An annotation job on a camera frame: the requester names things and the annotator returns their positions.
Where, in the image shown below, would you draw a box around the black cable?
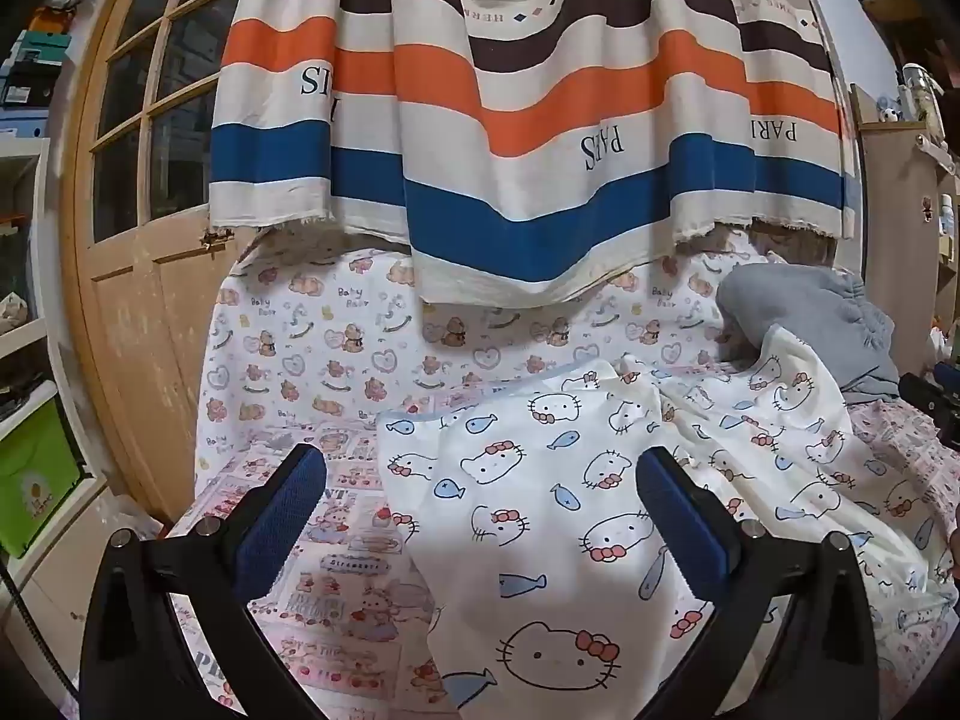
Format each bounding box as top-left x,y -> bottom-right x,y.
0,562 -> 80,698

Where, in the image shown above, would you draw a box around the green storage box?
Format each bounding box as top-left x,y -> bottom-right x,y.
0,397 -> 83,560

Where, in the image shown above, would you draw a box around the wooden cabinet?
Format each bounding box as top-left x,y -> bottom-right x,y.
851,82 -> 960,331

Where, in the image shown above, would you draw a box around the wooden glazed door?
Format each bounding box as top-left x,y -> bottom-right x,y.
60,0 -> 260,533

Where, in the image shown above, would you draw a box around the clear bottle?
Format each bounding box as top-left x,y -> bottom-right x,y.
900,64 -> 946,121

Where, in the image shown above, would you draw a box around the white shelf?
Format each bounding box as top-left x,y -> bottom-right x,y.
0,139 -> 113,616

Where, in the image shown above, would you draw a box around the bear print sheet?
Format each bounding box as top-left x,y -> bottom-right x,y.
196,229 -> 773,458

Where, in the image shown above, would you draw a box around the white cat print pants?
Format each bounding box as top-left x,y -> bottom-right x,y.
375,324 -> 960,720

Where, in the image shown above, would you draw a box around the grey pants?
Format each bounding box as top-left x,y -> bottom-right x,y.
716,264 -> 901,400

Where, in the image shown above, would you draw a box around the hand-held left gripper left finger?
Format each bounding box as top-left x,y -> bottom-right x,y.
79,442 -> 329,720

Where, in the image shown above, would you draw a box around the stack of boxes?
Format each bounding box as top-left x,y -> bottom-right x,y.
0,7 -> 76,107

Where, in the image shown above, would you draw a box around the striped hanging cloth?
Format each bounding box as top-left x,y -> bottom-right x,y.
208,0 -> 852,308

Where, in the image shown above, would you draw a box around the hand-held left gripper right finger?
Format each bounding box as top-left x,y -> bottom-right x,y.
636,446 -> 880,720

